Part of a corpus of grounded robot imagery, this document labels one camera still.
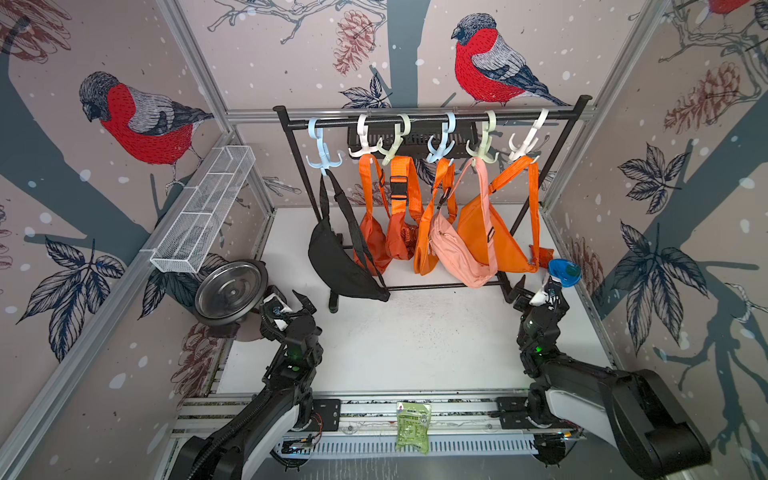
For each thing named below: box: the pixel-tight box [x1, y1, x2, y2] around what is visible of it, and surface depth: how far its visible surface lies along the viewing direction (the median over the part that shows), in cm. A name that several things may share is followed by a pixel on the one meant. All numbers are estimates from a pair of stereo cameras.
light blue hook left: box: [306, 117, 343, 176], surface depth 65 cm
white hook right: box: [509, 108, 549, 164], surface depth 67 cm
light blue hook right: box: [427, 112, 456, 163], surface depth 67 cm
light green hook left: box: [377, 113, 411, 166], surface depth 67 cm
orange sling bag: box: [458, 156, 540, 273], surface depth 92 cm
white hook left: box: [348, 114, 383, 157], surface depth 69 cm
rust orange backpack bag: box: [354, 154, 391, 275], surface depth 80 cm
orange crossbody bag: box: [413, 158, 458, 276], surface depth 81 cm
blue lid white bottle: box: [548, 259, 583, 288], surface depth 92 cm
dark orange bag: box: [387, 156, 423, 261], surface depth 75 cm
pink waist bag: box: [428, 157, 498, 289], surface depth 92 cm
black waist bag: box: [308, 169, 391, 302], surface depth 83 cm
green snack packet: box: [395, 402, 432, 455], surface depth 73 cm
